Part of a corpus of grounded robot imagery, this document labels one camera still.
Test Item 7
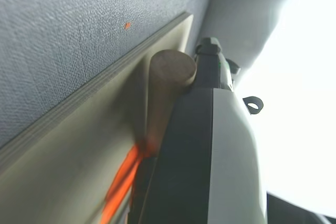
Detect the wooden rolling pin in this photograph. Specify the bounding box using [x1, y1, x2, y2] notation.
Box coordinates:
[145, 50, 197, 156]

